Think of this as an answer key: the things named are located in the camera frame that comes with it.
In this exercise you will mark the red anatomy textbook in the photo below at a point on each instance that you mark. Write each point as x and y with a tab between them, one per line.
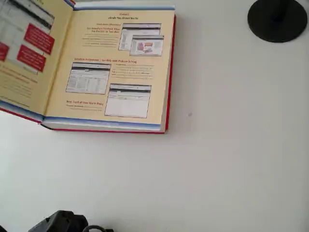
108	72

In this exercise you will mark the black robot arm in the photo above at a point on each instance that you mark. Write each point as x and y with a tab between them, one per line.
62	222

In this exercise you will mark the black round stand base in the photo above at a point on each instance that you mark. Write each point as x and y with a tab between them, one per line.
275	26

